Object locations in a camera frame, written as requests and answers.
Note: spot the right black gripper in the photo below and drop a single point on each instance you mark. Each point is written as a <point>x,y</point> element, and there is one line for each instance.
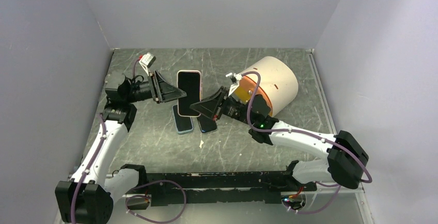
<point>210,106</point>

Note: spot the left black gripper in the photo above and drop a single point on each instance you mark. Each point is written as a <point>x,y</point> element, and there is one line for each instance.
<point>161,90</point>

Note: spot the beige pink phone case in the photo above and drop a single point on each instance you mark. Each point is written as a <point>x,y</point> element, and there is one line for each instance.
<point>189,93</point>

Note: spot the light blue phone case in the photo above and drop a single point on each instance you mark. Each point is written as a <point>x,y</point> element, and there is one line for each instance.
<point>175,112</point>

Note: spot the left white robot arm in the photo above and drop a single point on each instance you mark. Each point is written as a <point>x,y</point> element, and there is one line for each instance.
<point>89,195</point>

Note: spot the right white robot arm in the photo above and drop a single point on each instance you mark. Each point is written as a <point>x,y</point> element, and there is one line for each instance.
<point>339,157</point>

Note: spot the cream and orange drum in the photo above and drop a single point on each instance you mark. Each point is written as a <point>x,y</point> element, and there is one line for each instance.
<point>278,86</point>

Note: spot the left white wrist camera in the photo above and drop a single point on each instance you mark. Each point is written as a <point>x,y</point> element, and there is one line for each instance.
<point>146,61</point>

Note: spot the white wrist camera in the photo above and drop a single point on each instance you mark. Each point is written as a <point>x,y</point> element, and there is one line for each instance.
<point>235,78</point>
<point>146,61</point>

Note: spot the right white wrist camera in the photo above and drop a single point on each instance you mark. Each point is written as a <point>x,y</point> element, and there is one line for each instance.
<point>235,78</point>

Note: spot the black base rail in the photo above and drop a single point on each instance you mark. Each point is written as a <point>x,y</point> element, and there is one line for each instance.
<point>270,187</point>

